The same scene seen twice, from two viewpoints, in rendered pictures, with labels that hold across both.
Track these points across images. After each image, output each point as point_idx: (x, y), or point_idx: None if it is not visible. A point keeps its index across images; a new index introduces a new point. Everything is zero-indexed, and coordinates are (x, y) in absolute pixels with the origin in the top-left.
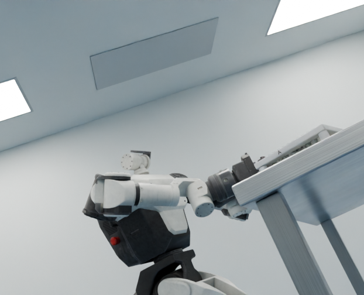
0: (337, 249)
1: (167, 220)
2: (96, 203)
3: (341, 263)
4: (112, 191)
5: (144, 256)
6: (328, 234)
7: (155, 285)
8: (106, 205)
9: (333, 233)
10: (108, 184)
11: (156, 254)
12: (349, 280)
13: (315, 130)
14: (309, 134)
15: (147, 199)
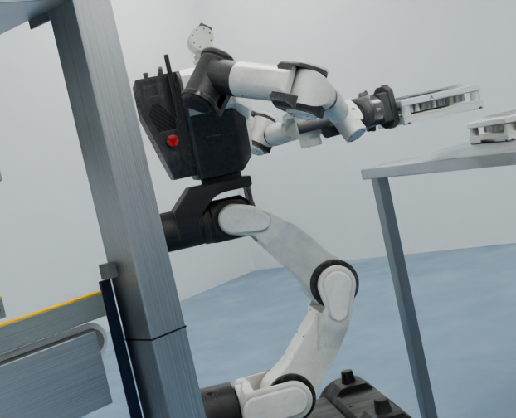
0: (387, 208)
1: (250, 132)
2: (289, 94)
3: (387, 222)
4: (318, 87)
5: (212, 170)
6: (382, 191)
7: (205, 210)
8: (305, 100)
9: (387, 191)
10: (314, 77)
11: (230, 171)
12: (390, 240)
13: (472, 87)
14: (465, 89)
15: (338, 108)
